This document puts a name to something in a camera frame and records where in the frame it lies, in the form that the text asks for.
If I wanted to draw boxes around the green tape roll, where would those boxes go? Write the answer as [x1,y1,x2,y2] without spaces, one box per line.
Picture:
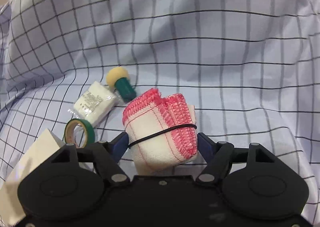
[64,119,95,148]

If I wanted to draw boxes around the white packaged cotton pads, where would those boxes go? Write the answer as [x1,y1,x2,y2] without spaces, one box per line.
[73,81,118,127]

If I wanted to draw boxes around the pink edged cloth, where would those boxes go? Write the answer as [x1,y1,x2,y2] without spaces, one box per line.
[122,89,197,175]

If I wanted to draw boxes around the green handled sponge puff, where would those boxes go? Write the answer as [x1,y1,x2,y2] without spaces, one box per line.
[106,66,137,103]

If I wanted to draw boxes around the white phone box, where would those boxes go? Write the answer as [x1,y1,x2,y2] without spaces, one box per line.
[0,128,96,226]

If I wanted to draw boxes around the blue checked cloth cover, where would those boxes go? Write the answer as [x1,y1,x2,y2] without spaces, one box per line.
[1,0,319,226]

